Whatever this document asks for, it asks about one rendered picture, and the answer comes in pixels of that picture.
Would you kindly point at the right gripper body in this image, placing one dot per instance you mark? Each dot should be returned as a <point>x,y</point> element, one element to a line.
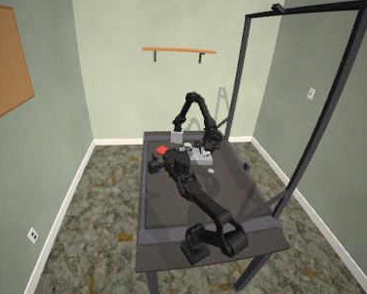
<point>198,144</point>

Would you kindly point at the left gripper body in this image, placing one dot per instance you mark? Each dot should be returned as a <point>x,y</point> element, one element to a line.
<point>153,166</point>

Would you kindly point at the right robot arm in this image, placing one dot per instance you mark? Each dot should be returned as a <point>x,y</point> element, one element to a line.
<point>209,121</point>

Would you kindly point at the red rectangular block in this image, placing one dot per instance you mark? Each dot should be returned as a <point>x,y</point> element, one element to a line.
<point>161,150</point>

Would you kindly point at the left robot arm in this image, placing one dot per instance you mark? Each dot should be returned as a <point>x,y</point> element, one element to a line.
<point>232,242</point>

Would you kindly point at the white gear with painted arrow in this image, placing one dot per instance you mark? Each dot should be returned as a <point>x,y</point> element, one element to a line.
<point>205,153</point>

